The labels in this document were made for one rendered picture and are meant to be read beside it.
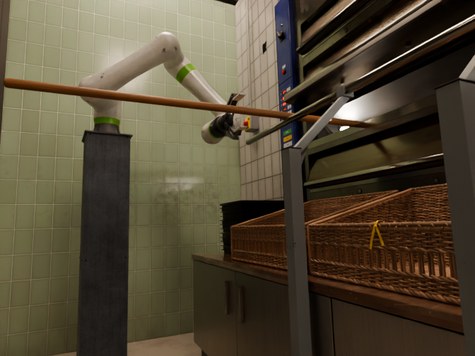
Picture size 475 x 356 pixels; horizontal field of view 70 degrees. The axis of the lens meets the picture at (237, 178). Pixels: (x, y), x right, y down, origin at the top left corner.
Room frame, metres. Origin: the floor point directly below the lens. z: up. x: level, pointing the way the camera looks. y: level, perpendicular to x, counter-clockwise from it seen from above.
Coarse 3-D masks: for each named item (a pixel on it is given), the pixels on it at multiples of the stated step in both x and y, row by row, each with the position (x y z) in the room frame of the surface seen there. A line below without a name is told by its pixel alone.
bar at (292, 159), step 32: (448, 32) 0.72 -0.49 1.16; (384, 64) 0.89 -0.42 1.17; (352, 96) 1.04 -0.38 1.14; (448, 96) 0.51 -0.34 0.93; (320, 128) 0.99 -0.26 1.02; (448, 128) 0.52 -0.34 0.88; (288, 160) 0.94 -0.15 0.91; (448, 160) 0.52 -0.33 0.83; (288, 192) 0.94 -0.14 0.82; (448, 192) 0.53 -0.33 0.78; (288, 224) 0.95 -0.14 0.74; (288, 256) 0.96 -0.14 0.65; (288, 288) 0.97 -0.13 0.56
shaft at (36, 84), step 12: (12, 84) 0.97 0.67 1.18; (24, 84) 0.98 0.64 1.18; (36, 84) 0.99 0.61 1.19; (48, 84) 1.00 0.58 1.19; (60, 84) 1.02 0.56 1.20; (84, 96) 1.06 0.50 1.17; (96, 96) 1.07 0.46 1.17; (108, 96) 1.08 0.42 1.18; (120, 96) 1.09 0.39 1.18; (132, 96) 1.11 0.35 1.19; (144, 96) 1.13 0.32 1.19; (156, 96) 1.15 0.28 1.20; (192, 108) 1.21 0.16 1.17; (204, 108) 1.22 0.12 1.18; (216, 108) 1.24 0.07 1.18; (228, 108) 1.26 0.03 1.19; (240, 108) 1.28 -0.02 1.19; (252, 108) 1.31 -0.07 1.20; (300, 120) 1.41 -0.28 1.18; (312, 120) 1.43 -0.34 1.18; (336, 120) 1.48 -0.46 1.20; (348, 120) 1.51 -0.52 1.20
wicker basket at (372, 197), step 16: (384, 192) 1.34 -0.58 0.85; (304, 208) 1.76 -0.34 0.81; (320, 208) 1.69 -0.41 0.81; (336, 208) 1.58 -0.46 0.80; (352, 208) 1.19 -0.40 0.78; (240, 224) 1.60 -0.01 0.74; (256, 224) 1.64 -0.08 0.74; (240, 240) 1.50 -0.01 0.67; (256, 240) 1.36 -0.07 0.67; (272, 240) 1.25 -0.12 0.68; (240, 256) 1.50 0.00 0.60; (256, 256) 1.37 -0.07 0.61; (272, 256) 1.25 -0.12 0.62
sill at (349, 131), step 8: (432, 96) 1.16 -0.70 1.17; (408, 104) 1.25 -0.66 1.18; (416, 104) 1.21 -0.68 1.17; (424, 104) 1.19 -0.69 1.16; (432, 104) 1.16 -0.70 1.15; (392, 112) 1.31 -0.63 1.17; (400, 112) 1.28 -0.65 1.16; (408, 112) 1.25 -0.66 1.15; (368, 120) 1.43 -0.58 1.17; (376, 120) 1.39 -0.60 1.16; (384, 120) 1.35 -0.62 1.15; (352, 128) 1.52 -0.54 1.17; (360, 128) 1.47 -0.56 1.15; (368, 128) 1.43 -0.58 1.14; (328, 136) 1.67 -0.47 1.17; (336, 136) 1.62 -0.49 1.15; (344, 136) 1.57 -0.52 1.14; (312, 144) 1.79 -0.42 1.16; (320, 144) 1.73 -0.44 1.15
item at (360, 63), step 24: (456, 0) 0.94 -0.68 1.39; (408, 24) 1.06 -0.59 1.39; (432, 24) 1.05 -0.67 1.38; (360, 48) 1.25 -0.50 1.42; (384, 48) 1.20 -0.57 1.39; (408, 48) 1.18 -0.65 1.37; (336, 72) 1.41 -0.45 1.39; (360, 72) 1.38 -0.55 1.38; (288, 96) 1.72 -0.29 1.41; (312, 96) 1.66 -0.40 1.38
